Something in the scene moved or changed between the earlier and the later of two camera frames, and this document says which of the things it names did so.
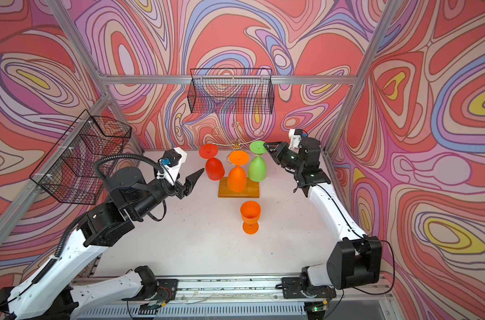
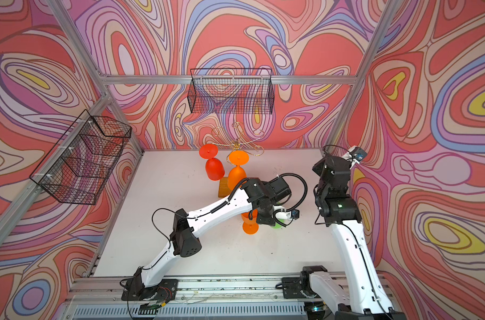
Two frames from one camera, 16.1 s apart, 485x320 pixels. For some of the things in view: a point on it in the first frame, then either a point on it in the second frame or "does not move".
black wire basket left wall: x=71 y=173 does not move
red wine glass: x=214 y=167 does not move
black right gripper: x=280 y=147 -> x=319 y=166
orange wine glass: x=250 y=213 does not move
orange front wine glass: x=236 y=177 does not move
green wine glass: x=257 y=167 -> x=277 y=226
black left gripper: x=190 y=181 -> x=267 y=221
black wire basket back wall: x=231 y=91 does not move
